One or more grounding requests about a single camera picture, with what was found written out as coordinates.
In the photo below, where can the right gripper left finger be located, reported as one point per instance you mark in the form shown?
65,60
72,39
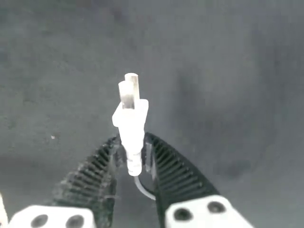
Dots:
88,183

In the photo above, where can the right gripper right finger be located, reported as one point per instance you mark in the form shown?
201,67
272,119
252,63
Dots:
180,185

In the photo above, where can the white two-prong plug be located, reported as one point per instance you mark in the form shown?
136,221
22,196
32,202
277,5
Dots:
131,123

